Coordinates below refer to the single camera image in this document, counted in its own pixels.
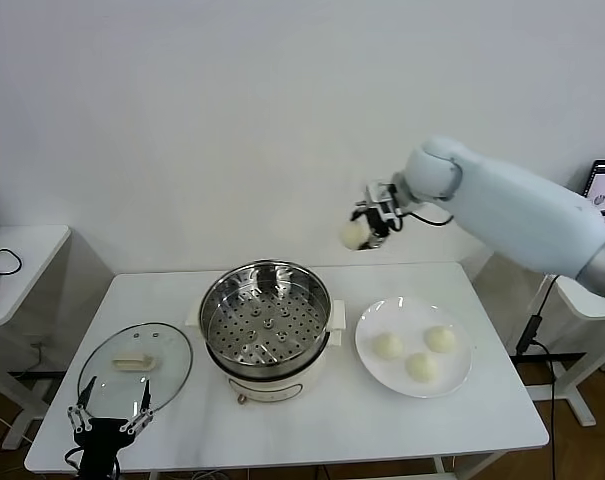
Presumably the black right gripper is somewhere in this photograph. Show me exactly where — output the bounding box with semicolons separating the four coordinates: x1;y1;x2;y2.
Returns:
351;199;403;250

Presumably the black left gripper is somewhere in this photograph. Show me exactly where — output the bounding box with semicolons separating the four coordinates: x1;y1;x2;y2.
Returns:
65;375;155;480

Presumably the white steamed baozi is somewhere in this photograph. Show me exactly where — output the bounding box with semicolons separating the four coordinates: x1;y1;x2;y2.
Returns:
371;332;404;361
424;324;457;354
341;222;371;250
405;352;439;385

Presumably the glass lid with cream handle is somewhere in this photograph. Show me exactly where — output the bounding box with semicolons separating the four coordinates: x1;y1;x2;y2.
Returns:
76;321;194;424

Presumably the stainless steel steamer basket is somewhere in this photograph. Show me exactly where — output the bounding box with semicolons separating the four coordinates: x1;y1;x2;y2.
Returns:
198;258;333;370

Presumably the white round plate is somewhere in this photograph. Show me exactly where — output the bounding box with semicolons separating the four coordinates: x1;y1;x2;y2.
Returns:
354;296;473;400

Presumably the cream electric cooker pot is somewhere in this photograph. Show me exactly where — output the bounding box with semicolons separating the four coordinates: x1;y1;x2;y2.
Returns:
184;297;347;405

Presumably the white side table with mouse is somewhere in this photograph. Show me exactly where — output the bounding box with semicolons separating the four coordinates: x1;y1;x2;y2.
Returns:
0;223;117;451

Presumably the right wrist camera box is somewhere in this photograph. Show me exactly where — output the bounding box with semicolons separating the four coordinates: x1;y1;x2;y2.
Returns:
365;182;404;219

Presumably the black mouse cable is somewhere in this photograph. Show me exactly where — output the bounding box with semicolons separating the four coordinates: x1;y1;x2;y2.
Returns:
0;247;22;277

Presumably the white laptop cable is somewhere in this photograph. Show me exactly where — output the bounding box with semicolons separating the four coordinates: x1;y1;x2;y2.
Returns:
530;274;554;315

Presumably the white side table with cables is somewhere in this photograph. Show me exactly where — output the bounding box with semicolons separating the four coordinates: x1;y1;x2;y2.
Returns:
474;239;605;429

